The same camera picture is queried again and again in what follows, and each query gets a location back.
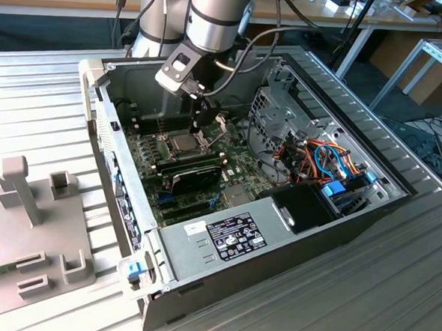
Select brown cardboard box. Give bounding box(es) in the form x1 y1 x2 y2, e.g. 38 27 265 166
367 30 442 107

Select grey power supply unit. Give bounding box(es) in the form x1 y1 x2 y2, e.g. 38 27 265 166
153 189 302 291

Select blue disk carrier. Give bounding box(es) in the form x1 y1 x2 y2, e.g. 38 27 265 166
318 169 379 221

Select silver metal drive cage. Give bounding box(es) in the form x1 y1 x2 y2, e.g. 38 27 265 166
246 56 348 163

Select thin wire locking lever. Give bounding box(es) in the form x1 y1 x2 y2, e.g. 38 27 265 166
151 107 166 139

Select black expansion slot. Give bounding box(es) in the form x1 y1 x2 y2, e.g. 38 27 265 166
163 202 214 225
161 195 214 218

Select black RAM stick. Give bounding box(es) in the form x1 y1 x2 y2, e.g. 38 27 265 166
156 152 229 178
154 148 226 173

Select small white box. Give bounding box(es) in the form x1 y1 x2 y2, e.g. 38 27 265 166
323 0 353 13

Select blue wire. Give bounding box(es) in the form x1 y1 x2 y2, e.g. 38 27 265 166
312 142 353 182

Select silver square CPU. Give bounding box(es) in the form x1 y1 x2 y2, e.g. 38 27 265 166
168 135 200 154

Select black tripod stand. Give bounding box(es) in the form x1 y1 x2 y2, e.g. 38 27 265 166
327 0 379 70

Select thick black cable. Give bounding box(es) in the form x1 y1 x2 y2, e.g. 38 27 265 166
205 0 324 103

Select blue case latch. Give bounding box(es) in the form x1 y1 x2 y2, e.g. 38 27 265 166
125 261 147 282

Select grey parts rack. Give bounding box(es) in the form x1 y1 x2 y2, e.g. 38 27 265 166
0 154 104 331

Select metal socket cover frame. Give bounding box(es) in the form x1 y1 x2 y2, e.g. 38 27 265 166
197 111 229 152

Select black floor cables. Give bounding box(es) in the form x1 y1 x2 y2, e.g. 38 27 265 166
381 114 442 180

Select green motherboard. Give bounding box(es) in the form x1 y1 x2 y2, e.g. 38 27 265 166
118 105 296 234

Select CPU socket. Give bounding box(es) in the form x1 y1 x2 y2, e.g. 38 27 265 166
160 130 213 164

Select orange wire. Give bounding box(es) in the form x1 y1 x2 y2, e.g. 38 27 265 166
303 139 363 174

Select open black PC case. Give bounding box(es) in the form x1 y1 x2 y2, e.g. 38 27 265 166
62 31 428 331

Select black plastic shroud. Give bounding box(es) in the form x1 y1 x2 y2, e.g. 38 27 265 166
252 177 343 238

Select grey chipset heat sink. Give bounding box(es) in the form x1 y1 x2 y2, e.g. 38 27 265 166
221 183 254 208

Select white wrist camera on bracket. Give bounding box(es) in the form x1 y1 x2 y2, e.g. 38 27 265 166
154 41 208 97

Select black graphics card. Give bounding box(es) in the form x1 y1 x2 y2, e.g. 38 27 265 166
159 157 224 199

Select open cardboard box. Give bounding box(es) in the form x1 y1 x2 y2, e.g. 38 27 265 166
393 0 442 23

